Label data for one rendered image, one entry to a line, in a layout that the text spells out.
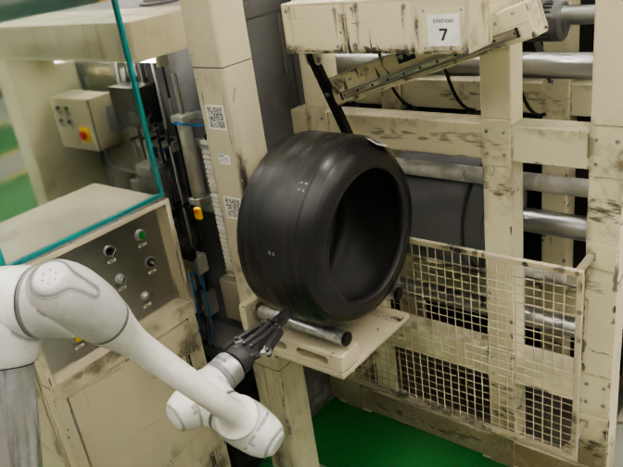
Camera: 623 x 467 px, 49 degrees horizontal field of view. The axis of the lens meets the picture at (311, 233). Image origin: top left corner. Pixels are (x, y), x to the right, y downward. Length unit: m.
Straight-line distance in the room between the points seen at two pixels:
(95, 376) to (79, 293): 0.99
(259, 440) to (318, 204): 0.60
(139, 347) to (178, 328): 0.94
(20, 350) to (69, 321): 0.13
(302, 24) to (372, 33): 0.24
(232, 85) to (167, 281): 0.71
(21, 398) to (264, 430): 0.54
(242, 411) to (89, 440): 0.79
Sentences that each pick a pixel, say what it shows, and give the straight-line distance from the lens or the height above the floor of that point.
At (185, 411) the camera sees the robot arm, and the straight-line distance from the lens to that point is 1.67.
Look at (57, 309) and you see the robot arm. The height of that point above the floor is 1.47.
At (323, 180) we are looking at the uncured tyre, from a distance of 1.78.
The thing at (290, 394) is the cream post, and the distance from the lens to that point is 2.48.
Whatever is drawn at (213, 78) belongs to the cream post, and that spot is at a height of 1.63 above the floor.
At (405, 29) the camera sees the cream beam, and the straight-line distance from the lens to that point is 1.90.
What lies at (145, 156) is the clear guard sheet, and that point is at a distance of 2.16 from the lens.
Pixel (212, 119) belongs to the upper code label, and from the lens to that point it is 2.07.
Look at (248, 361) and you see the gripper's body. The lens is 1.78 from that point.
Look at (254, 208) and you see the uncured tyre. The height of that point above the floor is 1.32.
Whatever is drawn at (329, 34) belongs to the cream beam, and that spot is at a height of 1.69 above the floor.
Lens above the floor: 2.00
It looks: 24 degrees down
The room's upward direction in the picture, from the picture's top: 8 degrees counter-clockwise
